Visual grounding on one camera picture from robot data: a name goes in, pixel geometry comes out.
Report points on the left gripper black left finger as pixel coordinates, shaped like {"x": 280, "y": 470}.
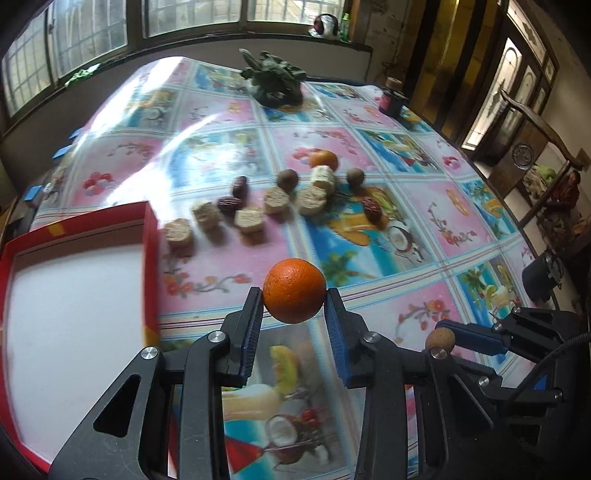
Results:
{"x": 126, "y": 433}

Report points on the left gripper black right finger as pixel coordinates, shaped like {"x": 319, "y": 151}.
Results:
{"x": 458, "y": 428}

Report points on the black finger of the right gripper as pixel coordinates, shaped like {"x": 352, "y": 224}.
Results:
{"x": 489, "y": 383}
{"x": 478, "y": 338}

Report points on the brown round fruit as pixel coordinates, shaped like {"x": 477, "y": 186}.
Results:
{"x": 355, "y": 178}
{"x": 287, "y": 180}
{"x": 442, "y": 338}

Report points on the orange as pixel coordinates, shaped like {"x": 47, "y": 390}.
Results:
{"x": 294, "y": 290}
{"x": 321, "y": 157}

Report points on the round beige cake piece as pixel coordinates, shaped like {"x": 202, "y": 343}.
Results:
{"x": 310, "y": 200}

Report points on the beige cake piece near tray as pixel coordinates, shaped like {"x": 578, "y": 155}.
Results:
{"x": 178, "y": 233}

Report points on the beige cake piece square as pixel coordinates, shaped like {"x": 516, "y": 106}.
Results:
{"x": 249, "y": 220}

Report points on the beige cake piece pale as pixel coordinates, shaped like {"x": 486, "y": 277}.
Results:
{"x": 206, "y": 215}

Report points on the red shallow box tray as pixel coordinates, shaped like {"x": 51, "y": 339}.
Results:
{"x": 78, "y": 302}

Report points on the red date lower left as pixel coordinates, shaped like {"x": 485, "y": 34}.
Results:
{"x": 229, "y": 205}

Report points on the red date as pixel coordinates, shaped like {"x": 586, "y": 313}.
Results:
{"x": 239, "y": 187}
{"x": 372, "y": 209}
{"x": 229, "y": 205}

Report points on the wooden chair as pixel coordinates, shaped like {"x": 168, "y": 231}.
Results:
{"x": 521, "y": 154}

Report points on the beige cake piece centre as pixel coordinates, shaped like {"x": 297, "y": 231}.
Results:
{"x": 275, "y": 201}

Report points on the red date upper left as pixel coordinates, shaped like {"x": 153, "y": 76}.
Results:
{"x": 239, "y": 187}

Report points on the red date right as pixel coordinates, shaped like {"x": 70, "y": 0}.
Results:
{"x": 372, "y": 209}

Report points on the colourful floral tablecloth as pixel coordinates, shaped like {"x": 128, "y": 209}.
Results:
{"x": 393, "y": 215}

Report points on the blue block near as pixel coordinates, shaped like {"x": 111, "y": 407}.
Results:
{"x": 32, "y": 194}

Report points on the blue block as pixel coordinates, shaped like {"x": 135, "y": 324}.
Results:
{"x": 61, "y": 152}
{"x": 32, "y": 194}

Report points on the dark jar with cork lid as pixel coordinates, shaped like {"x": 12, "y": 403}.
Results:
{"x": 392, "y": 100}

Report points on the blue block middle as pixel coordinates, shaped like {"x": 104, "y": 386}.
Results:
{"x": 61, "y": 152}

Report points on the wooden cabinet with arched doors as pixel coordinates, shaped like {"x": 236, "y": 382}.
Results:
{"x": 519, "y": 61}

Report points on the green leafy vegetable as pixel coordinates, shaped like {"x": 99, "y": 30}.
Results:
{"x": 272, "y": 81}

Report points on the green item on sill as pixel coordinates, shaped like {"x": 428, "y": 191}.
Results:
{"x": 81, "y": 74}

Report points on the green bottle on sill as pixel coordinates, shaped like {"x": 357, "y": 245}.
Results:
{"x": 344, "y": 28}

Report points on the red white helmet on sill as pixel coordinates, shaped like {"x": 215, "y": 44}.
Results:
{"x": 325, "y": 26}

